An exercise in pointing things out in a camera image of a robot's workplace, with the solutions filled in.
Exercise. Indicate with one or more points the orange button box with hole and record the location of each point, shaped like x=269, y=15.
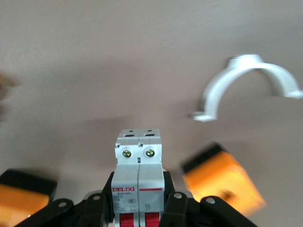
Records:
x=225, y=179
x=21, y=198

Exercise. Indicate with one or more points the brown table cover mat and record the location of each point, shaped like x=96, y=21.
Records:
x=94, y=59

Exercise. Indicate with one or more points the white red circuit breaker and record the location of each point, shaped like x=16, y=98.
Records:
x=138, y=179

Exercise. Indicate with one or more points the small white pipe clamp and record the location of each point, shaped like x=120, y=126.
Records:
x=220, y=87

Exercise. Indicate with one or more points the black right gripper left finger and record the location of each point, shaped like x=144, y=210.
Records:
x=94, y=208

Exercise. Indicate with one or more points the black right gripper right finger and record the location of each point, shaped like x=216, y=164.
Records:
x=176, y=208

